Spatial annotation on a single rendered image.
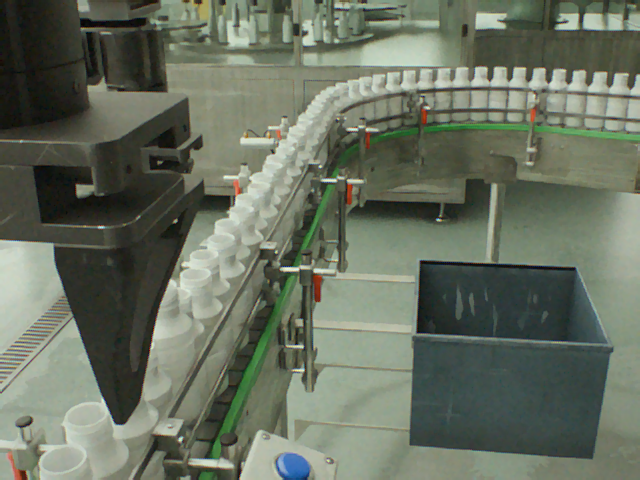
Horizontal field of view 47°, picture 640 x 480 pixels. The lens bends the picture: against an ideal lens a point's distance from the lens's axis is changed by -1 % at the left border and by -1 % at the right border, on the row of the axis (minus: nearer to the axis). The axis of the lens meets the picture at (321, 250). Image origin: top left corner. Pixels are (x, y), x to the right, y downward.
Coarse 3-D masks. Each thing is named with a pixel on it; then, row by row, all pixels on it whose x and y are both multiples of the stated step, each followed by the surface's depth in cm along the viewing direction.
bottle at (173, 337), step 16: (176, 288) 78; (176, 304) 77; (160, 320) 76; (176, 320) 77; (160, 336) 76; (176, 336) 76; (192, 336) 79; (160, 352) 76; (176, 352) 77; (192, 352) 79; (160, 368) 77; (176, 368) 77; (176, 384) 78; (192, 384) 80; (192, 400) 80; (176, 416) 79; (192, 416) 81
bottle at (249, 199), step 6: (240, 198) 116; (246, 198) 117; (252, 198) 117; (240, 204) 114; (246, 204) 114; (252, 204) 114; (258, 204) 115; (258, 210) 115; (258, 216) 116; (258, 222) 115; (264, 222) 116; (258, 228) 115; (264, 228) 116; (264, 234) 116; (264, 240) 116
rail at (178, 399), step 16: (320, 144) 165; (304, 176) 144; (288, 208) 129; (304, 208) 146; (288, 240) 130; (256, 256) 106; (240, 288) 97; (256, 304) 107; (224, 320) 90; (240, 336) 98; (208, 352) 83; (192, 368) 78; (224, 368) 91; (176, 400) 73; (208, 400) 85; (192, 432) 79; (144, 464) 65
